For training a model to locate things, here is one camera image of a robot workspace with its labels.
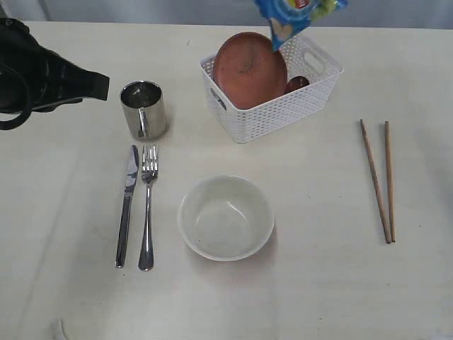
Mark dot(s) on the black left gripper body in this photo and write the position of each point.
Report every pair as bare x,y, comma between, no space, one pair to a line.
31,72

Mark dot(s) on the silver metal cup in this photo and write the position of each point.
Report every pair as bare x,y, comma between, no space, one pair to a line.
143,106

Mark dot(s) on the silver table knife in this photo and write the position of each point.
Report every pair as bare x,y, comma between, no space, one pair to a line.
130,183

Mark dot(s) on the silver metal fork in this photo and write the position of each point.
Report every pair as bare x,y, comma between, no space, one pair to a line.
150,173

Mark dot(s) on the speckled white bowl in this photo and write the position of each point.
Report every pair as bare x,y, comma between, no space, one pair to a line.
225,218

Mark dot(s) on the blue chips snack bag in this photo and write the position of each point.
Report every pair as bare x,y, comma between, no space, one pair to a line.
287,18

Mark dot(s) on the wooden chopstick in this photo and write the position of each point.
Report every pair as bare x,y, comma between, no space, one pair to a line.
375,180
389,177

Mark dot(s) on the brown round plate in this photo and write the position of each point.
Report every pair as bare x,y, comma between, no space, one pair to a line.
248,71

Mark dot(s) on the brown wooden spoon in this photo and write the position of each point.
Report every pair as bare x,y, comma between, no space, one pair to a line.
296,83

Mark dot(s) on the white perforated plastic basket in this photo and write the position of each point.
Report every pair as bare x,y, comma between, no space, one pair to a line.
303,57

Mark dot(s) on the grey backdrop curtain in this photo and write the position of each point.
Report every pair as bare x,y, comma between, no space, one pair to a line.
359,13

